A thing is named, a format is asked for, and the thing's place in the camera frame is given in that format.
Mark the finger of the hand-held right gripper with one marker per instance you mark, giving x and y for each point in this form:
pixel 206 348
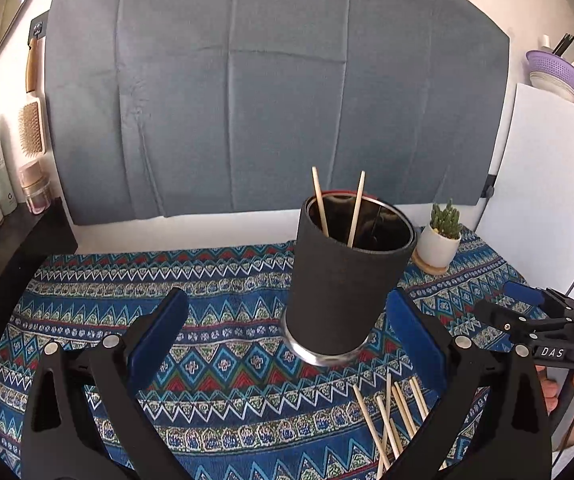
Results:
pixel 497 316
pixel 522 292

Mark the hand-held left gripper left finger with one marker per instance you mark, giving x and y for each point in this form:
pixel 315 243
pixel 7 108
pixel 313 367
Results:
pixel 159 340

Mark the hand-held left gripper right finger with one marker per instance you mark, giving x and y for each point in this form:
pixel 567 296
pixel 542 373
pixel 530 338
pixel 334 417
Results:
pixel 414 340

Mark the wooden chopstick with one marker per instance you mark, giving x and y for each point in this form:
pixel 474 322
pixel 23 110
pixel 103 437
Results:
pixel 321 202
pixel 356 210
pixel 403 407
pixel 417 397
pixel 382 465
pixel 383 415
pixel 374 420

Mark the black cylindrical utensil holder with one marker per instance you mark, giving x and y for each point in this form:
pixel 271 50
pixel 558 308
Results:
pixel 342 300

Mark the blue patterned tablecloth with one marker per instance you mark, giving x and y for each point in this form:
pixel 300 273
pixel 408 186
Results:
pixel 117 285

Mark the round wooden coaster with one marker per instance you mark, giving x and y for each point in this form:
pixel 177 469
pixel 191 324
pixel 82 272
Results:
pixel 424 266

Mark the small cactus in white pot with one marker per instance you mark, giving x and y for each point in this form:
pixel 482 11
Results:
pixel 437 250

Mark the black clip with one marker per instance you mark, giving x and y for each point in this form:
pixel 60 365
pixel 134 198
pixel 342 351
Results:
pixel 488 187

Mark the white board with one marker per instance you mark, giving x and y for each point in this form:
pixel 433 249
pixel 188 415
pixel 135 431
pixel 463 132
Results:
pixel 542 160

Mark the black shelf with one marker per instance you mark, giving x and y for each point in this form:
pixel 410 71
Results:
pixel 27 250

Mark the pink jar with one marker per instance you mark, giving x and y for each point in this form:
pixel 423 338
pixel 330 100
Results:
pixel 36 190

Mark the stack of white bowls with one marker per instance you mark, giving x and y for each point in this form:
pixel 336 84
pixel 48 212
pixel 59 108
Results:
pixel 552 91

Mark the purple colander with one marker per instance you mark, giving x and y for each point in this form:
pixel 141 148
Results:
pixel 554 65

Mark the wooden hairbrush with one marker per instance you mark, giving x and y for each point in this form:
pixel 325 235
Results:
pixel 31 127

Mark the grey-blue cloth backdrop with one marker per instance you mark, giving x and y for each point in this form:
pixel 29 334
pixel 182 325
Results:
pixel 267 85

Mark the black wall hook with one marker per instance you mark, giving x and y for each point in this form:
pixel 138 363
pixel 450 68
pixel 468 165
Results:
pixel 39 25

